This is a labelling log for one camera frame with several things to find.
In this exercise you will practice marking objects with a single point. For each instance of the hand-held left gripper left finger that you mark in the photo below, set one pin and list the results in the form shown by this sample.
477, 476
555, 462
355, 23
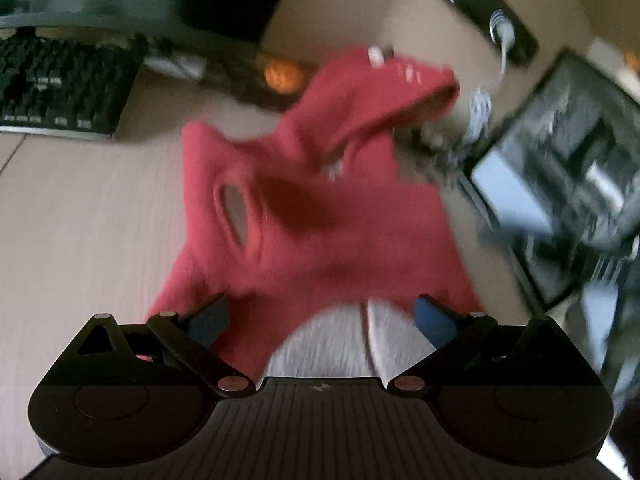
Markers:
207, 321

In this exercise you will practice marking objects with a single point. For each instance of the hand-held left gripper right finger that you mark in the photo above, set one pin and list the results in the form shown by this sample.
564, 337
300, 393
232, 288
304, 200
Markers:
436, 321

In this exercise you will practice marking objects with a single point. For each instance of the red fleece garment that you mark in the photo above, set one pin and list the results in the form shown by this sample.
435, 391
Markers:
325, 210

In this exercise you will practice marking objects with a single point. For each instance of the glass-sided computer case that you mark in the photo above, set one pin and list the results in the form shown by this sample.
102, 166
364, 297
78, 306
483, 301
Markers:
575, 160

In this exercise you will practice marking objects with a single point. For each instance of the orange pumpkin decoration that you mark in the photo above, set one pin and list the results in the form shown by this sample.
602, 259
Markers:
282, 75

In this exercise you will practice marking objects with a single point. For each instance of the black keyboard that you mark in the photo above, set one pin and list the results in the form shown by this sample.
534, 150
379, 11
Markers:
60, 85

